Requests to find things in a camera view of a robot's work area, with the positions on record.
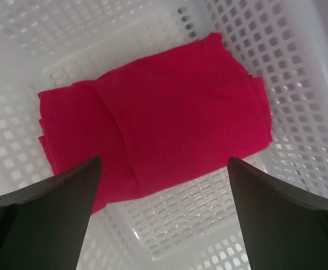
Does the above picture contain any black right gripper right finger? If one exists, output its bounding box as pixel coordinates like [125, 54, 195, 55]
[227, 157, 328, 269]

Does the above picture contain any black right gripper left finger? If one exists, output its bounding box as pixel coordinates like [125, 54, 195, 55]
[0, 157, 101, 269]

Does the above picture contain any white plastic mesh basket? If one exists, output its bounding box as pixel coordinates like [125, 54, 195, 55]
[0, 1, 328, 269]

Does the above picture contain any pink t-shirt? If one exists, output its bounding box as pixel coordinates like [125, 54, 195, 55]
[38, 33, 272, 213]

